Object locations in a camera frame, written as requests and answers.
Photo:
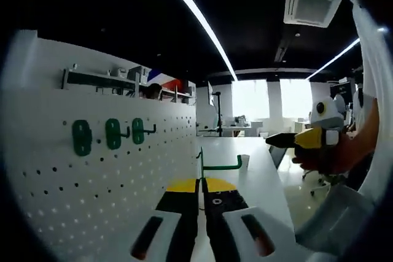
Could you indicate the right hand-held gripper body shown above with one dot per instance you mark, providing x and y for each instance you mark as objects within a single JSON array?
[{"x": 330, "y": 117}]

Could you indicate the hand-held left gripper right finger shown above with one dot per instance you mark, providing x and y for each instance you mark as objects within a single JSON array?
[{"x": 218, "y": 213}]

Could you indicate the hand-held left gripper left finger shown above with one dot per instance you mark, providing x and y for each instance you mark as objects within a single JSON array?
[{"x": 181, "y": 213}]

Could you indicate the green hook assembly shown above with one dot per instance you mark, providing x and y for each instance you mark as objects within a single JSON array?
[
  {"x": 113, "y": 133},
  {"x": 81, "y": 137},
  {"x": 138, "y": 130},
  {"x": 222, "y": 167}
]

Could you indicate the white perforated mounting plate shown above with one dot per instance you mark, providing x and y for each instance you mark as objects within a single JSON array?
[{"x": 76, "y": 188}]

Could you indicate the person's right hand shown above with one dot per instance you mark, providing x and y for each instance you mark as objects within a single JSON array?
[{"x": 334, "y": 160}]

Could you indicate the small white cup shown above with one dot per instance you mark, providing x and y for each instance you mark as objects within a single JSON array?
[{"x": 244, "y": 162}]

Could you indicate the wheeled office chair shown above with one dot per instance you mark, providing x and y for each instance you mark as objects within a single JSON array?
[{"x": 322, "y": 180}]

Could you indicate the short ceiling light strip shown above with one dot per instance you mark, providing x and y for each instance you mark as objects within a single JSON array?
[{"x": 334, "y": 58}]

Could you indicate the black tripod stand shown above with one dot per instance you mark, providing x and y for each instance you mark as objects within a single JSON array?
[{"x": 219, "y": 111}]

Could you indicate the person's white shirt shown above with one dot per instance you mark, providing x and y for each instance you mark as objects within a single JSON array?
[{"x": 365, "y": 59}]

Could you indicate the white mesh office chair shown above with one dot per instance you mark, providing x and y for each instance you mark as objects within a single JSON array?
[{"x": 337, "y": 216}]

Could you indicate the slim desk monitor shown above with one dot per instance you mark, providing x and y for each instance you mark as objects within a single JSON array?
[{"x": 211, "y": 93}]

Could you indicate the white ceiling air conditioner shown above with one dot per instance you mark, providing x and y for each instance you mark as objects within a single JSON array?
[{"x": 311, "y": 4}]

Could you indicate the long ceiling light strip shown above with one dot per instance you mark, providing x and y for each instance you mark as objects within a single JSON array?
[{"x": 199, "y": 16}]

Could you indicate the metal storage shelf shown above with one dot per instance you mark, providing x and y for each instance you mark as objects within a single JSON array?
[{"x": 101, "y": 79}]

